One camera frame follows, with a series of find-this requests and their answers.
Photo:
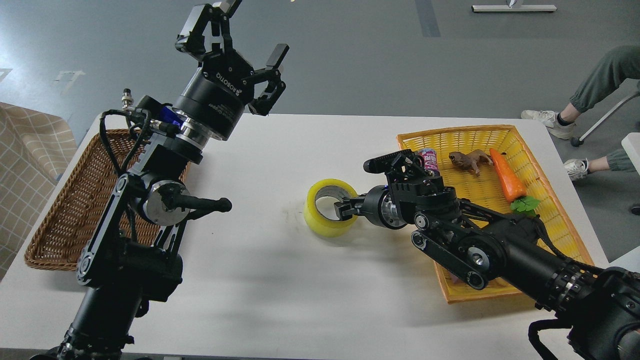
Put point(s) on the orange toy carrot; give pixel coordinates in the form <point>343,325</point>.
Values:
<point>514,190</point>

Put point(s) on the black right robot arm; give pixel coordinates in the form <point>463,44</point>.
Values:
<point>599,307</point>

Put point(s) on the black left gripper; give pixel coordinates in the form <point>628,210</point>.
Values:
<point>215,96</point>

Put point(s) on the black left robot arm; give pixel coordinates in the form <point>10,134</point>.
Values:
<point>132,257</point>

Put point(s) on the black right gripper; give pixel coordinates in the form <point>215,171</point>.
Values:
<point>376,205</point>

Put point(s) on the brown wicker basket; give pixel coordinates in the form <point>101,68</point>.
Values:
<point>72,219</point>

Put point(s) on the beige checkered cloth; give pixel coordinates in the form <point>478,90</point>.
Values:
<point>35,150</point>

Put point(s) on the brown toy animal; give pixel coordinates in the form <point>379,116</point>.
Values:
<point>469,161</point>

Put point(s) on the yellow plastic basket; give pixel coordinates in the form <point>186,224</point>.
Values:
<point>486,190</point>

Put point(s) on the person in green trousers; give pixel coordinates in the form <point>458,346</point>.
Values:
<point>616,66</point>

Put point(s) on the white sneaker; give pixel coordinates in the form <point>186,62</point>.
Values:
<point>576,169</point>
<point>556,126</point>

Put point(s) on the small soda can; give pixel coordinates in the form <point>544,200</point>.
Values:
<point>428,158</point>

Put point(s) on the office chair leg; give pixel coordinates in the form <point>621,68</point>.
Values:
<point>578,141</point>

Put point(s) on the yellow tape roll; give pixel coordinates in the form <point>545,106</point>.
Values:
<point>318,222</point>

